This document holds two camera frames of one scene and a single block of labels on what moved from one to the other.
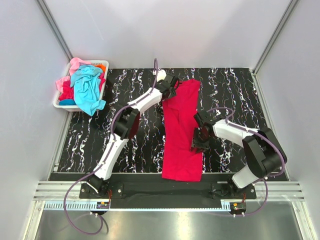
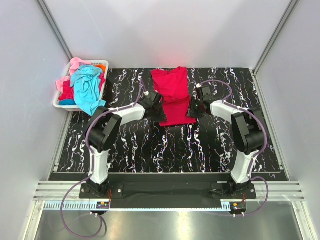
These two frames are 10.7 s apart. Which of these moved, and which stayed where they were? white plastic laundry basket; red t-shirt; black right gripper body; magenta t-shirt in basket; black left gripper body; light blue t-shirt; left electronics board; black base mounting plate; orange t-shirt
Moved: red t-shirt; black left gripper body; black right gripper body
Stayed: white plastic laundry basket; black base mounting plate; orange t-shirt; left electronics board; magenta t-shirt in basket; light blue t-shirt
